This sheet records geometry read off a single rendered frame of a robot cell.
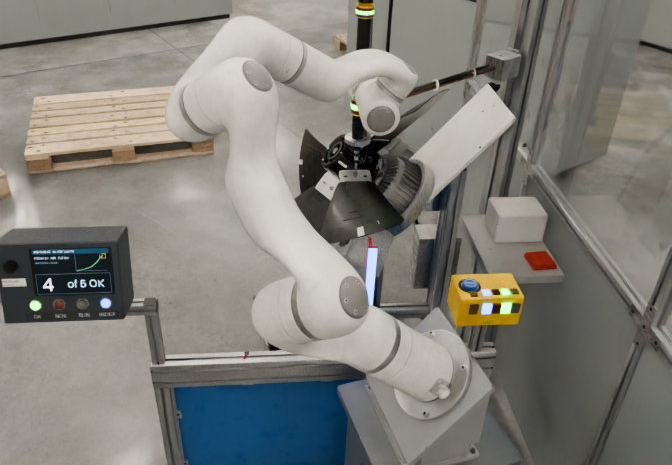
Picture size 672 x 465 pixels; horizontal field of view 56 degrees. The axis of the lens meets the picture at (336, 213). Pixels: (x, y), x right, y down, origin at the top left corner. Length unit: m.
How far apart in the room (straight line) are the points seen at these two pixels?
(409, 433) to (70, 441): 1.67
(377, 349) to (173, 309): 2.11
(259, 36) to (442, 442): 0.85
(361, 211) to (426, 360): 0.53
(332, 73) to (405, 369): 0.59
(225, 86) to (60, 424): 2.01
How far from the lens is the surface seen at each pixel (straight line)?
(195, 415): 1.85
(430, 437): 1.33
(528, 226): 2.17
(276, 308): 1.09
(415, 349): 1.23
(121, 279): 1.48
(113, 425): 2.75
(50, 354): 3.11
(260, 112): 1.02
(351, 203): 1.68
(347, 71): 1.31
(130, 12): 7.30
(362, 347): 1.16
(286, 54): 1.21
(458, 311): 1.60
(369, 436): 1.43
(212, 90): 1.04
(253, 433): 1.91
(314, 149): 2.06
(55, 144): 4.57
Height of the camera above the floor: 2.05
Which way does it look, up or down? 32 degrees down
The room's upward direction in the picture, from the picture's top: 2 degrees clockwise
